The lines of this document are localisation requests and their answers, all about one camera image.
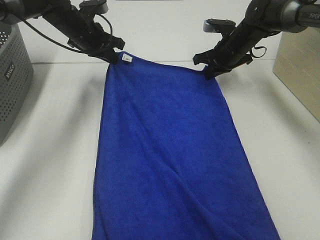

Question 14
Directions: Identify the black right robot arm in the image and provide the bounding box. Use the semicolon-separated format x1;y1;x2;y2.
192;0;320;80

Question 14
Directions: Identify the blue microfibre towel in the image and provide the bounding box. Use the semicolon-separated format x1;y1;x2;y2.
92;51;279;240

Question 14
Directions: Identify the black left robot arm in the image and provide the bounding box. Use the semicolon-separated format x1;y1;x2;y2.
0;0;125;64

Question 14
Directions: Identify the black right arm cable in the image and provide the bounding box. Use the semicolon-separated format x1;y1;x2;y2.
246;27;282;60

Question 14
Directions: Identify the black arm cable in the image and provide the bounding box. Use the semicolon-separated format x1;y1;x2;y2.
0;4;113;53
246;27;282;60

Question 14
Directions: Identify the beige storage box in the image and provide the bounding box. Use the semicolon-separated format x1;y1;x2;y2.
273;27;320;120

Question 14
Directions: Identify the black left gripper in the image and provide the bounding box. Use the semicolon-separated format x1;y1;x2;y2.
42;4;125;65

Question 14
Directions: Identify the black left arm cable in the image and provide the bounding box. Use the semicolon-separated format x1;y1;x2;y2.
0;4;113;53

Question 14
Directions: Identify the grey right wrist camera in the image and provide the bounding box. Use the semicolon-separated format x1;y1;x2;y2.
203;18;236;34

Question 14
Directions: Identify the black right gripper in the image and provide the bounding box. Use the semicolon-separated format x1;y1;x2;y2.
192;20;269;81

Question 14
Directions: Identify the grey perforated plastic basket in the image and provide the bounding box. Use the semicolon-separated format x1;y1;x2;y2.
0;22;34;143

